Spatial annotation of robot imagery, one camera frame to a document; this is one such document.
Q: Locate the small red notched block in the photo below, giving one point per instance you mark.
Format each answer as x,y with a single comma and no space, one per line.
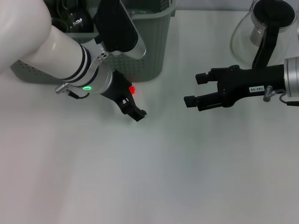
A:
133,90

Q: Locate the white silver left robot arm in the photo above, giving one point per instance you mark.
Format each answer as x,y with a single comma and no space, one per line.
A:
58,51

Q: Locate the grey-green perforated storage bin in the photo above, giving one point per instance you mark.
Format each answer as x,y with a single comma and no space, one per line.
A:
154,51

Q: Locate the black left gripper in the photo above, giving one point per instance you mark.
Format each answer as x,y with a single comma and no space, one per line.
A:
119,93

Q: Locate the glass teacup with black base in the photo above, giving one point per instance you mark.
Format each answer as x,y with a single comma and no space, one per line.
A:
70,4
79,22

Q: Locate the silver straight connector plug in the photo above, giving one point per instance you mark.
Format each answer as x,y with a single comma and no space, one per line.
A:
61,88

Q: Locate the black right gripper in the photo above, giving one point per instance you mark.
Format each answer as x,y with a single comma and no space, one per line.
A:
247,81

